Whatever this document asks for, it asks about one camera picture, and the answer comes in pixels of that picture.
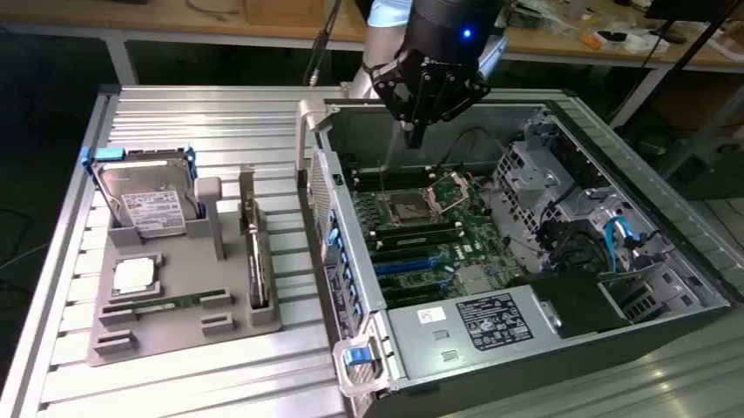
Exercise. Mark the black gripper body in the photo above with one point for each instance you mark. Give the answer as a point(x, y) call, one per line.
point(447, 30)

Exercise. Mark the black graphics card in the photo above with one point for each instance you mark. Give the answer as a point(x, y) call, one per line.
point(255, 244)

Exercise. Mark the thin metal locking lever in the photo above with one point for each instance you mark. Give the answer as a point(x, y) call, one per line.
point(383, 180)

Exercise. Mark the open metal socket cover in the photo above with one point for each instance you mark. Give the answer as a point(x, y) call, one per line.
point(450, 191)

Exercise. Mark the perforated metal drive cage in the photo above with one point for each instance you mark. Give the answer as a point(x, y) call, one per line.
point(522, 178)

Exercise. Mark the CPU socket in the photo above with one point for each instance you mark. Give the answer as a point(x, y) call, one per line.
point(406, 209)

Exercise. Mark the orange and white small box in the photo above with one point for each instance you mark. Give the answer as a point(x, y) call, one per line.
point(604, 40)

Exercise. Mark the green motherboard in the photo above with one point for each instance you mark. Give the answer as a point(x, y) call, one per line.
point(482, 235)

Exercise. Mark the black RAM stick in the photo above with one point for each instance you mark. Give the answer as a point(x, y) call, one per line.
point(415, 239)

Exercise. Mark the blue expansion slot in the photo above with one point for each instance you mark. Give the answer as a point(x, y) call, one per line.
point(406, 264)

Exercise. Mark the silver chipset heatsink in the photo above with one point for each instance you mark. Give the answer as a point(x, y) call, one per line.
point(473, 281)

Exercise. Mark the wooden workbench white legs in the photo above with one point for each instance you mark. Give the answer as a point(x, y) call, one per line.
point(173, 19)

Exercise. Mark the black slanted pole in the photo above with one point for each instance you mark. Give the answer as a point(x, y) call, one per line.
point(694, 52)

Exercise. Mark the black monitor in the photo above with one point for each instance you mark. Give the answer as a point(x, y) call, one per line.
point(697, 8)

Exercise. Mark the dark grey machine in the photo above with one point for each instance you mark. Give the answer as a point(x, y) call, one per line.
point(714, 174)

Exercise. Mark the hard disk with blue caddy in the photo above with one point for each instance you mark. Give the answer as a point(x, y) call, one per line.
point(151, 200)

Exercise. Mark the grey plastic parts rack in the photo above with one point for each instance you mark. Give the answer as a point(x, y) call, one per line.
point(191, 278)

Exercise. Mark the grey power supply unit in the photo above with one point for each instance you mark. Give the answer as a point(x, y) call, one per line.
point(430, 348)

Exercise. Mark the blue case latch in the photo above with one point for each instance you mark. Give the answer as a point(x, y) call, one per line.
point(355, 356)

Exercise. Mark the green RAM stick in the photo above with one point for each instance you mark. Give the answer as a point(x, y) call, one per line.
point(173, 301)

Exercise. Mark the silver CPU chip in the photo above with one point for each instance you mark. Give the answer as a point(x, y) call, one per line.
point(133, 276)

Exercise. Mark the open black PC case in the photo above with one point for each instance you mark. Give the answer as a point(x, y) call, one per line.
point(522, 370)

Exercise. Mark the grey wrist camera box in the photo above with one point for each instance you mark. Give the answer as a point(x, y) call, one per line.
point(494, 56)

